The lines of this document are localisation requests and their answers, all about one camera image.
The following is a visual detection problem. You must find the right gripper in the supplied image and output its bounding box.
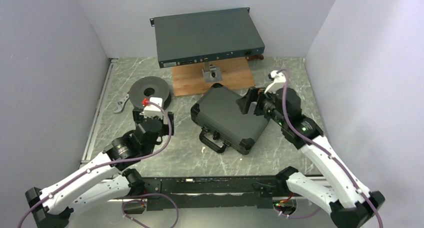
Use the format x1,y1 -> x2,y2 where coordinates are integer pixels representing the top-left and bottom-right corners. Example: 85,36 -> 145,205
236,85 -> 287,127

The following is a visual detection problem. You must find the black poker set case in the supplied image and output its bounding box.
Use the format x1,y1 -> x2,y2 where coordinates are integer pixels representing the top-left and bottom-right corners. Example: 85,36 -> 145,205
190,83 -> 269,155

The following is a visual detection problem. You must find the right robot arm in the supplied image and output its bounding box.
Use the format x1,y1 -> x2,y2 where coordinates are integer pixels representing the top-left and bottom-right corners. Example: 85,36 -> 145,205
236,87 -> 385,228

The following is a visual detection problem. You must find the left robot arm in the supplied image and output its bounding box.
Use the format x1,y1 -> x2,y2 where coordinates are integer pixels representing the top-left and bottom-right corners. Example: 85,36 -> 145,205
25,105 -> 174,228

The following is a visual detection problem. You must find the silver wrench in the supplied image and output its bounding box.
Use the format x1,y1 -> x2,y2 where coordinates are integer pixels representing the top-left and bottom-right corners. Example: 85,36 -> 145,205
113,93 -> 129,114

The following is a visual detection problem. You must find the black filament spool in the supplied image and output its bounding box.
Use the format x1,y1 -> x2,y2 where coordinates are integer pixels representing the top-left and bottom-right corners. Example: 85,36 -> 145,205
129,76 -> 172,110

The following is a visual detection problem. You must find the wooden board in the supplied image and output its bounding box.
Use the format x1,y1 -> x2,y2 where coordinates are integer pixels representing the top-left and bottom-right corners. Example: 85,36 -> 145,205
171,57 -> 256,97

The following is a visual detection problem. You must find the grey rack server box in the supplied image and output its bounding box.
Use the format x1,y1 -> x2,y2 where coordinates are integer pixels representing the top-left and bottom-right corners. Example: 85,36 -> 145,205
150,7 -> 265,68

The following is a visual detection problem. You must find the grey metal stand bracket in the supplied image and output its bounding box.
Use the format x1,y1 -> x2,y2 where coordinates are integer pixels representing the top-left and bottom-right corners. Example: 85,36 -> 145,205
202,61 -> 223,83

